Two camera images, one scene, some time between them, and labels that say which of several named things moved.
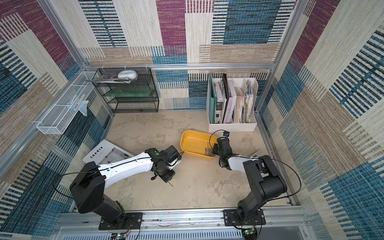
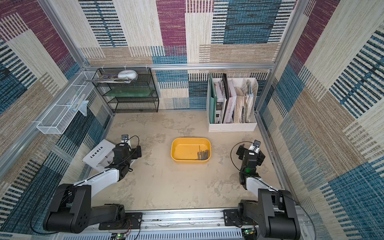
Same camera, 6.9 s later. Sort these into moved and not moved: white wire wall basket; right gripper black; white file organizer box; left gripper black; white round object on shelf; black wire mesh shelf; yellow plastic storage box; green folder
Moved: left gripper black; right gripper black; yellow plastic storage box
Not moved: black wire mesh shelf; white file organizer box; white wire wall basket; white round object on shelf; green folder
